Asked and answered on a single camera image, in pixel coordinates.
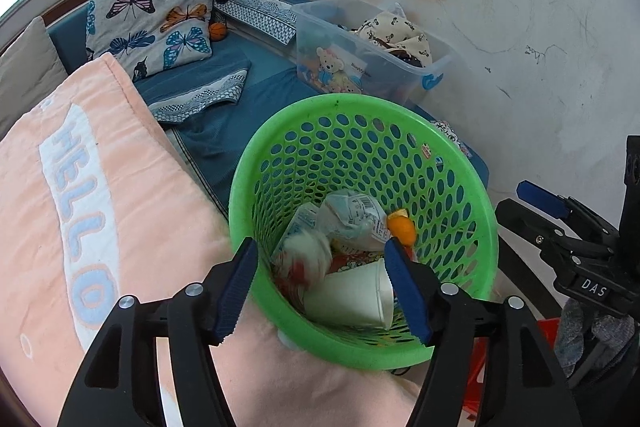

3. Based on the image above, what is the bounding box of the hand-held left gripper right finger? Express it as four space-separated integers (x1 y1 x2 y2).
384 238 583 427

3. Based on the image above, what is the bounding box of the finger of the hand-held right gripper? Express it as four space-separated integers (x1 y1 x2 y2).
495 199 572 278
516 180 621 253

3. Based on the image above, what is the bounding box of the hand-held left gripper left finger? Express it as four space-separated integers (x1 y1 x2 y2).
64 237 259 427

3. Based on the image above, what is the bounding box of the white paper cup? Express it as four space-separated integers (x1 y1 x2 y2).
302 257 396 329

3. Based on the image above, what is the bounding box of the red printed plastic cup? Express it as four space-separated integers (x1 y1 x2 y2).
271 227 386 293

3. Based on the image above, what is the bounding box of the clear wrapper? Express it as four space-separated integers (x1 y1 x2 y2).
316 189 392 253

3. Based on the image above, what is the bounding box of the white green milk carton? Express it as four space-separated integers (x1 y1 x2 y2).
272 202 321 265

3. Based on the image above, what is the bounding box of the green plastic basket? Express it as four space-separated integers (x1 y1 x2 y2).
228 93 500 370

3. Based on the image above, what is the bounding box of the pink blanket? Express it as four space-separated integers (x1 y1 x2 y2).
0 52 426 427

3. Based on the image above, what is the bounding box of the clear plastic storage box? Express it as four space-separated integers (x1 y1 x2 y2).
291 0 458 108

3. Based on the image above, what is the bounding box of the blue cloth with patterned border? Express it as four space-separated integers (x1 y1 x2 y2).
147 68 252 125

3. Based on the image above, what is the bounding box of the blue sofa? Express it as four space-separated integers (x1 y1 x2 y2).
45 0 493 223

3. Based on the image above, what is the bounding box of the cream patterned cloth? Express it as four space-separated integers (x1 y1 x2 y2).
352 4 433 68

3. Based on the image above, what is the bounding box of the blue white patterned cloth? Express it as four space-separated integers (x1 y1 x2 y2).
215 0 301 48

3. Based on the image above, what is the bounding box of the large butterfly print pillow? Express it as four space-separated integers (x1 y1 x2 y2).
85 0 217 82

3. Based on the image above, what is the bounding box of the beige cushion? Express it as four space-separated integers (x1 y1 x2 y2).
0 16 68 128

